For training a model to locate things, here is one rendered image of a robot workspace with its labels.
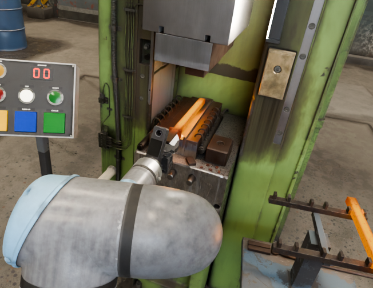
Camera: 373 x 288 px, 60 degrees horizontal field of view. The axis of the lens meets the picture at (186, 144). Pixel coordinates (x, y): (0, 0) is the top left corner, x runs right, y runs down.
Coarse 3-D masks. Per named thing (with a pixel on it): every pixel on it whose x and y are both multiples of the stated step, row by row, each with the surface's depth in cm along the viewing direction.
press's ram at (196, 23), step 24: (144, 0) 103; (168, 0) 101; (192, 0) 98; (216, 0) 96; (240, 0) 101; (144, 24) 107; (168, 24) 104; (192, 24) 102; (216, 24) 99; (240, 24) 114
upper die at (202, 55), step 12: (156, 36) 107; (168, 36) 106; (156, 48) 109; (168, 48) 108; (180, 48) 107; (192, 48) 105; (204, 48) 104; (216, 48) 110; (228, 48) 133; (156, 60) 112; (168, 60) 110; (180, 60) 109; (192, 60) 107; (204, 60) 106; (216, 60) 115
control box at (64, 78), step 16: (0, 64) 116; (16, 64) 117; (32, 64) 117; (48, 64) 118; (64, 64) 119; (0, 80) 116; (16, 80) 117; (32, 80) 118; (48, 80) 118; (64, 80) 119; (16, 96) 117; (48, 96) 118; (64, 96) 119; (48, 112) 119; (64, 112) 120
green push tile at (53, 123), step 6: (48, 114) 118; (54, 114) 118; (60, 114) 119; (48, 120) 118; (54, 120) 119; (60, 120) 119; (48, 126) 118; (54, 126) 119; (60, 126) 119; (48, 132) 118; (54, 132) 119; (60, 132) 119
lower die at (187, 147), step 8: (176, 104) 152; (184, 104) 153; (192, 104) 152; (208, 104) 152; (216, 104) 155; (176, 112) 145; (184, 112) 144; (208, 112) 146; (216, 112) 147; (168, 120) 137; (176, 120) 136; (200, 120) 138; (168, 128) 129; (192, 128) 129; (184, 136) 123; (192, 136) 125; (200, 136) 126; (184, 144) 124; (192, 144) 123; (176, 152) 127; (184, 152) 126; (192, 152) 125
